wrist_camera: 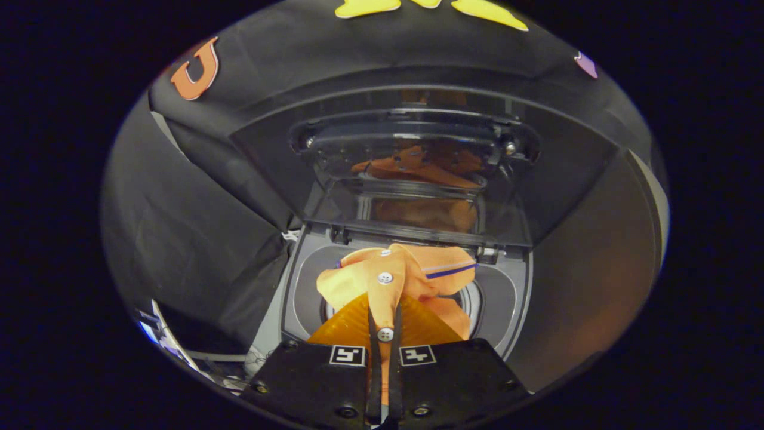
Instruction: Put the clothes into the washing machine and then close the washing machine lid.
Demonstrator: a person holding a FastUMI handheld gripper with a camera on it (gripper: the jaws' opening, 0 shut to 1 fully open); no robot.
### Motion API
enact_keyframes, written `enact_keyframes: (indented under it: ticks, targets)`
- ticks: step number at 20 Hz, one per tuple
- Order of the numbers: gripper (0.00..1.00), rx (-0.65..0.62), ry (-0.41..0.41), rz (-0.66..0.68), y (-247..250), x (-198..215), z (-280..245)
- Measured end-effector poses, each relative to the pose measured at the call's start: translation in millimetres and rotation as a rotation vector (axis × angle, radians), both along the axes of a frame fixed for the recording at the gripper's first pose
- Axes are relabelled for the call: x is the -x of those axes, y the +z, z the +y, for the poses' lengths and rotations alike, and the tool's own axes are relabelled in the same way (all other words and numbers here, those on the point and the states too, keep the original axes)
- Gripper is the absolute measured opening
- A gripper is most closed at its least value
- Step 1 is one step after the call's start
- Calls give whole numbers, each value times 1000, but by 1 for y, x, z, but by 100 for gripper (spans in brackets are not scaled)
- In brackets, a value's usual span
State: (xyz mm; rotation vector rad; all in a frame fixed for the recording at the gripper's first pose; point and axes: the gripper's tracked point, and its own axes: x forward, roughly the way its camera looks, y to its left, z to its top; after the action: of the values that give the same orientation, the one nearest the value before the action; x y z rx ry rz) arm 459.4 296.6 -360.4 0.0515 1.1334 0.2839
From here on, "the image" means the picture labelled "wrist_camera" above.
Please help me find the yellow polo shirt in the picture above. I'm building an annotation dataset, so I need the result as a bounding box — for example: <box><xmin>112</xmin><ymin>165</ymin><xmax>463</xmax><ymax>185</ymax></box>
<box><xmin>316</xmin><ymin>243</ymin><xmax>478</xmax><ymax>413</ymax></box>

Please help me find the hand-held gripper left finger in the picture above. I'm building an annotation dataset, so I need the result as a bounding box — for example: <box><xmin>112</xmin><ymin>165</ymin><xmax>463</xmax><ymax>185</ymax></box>
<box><xmin>242</xmin><ymin>291</ymin><xmax>383</xmax><ymax>426</ymax></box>

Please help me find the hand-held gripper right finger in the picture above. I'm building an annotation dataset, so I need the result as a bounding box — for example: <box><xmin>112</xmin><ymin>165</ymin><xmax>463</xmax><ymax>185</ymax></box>
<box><xmin>388</xmin><ymin>296</ymin><xmax>531</xmax><ymax>426</ymax></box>

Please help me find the dark transparent washing machine lid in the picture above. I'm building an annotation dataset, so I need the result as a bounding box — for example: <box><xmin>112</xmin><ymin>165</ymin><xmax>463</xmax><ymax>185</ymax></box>
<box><xmin>230</xmin><ymin>90</ymin><xmax>618</xmax><ymax>248</ymax></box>

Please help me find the black backdrop cloth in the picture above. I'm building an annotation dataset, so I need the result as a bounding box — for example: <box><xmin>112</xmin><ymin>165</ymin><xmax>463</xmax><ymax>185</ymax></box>
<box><xmin>98</xmin><ymin>0</ymin><xmax>657</xmax><ymax>359</ymax></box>

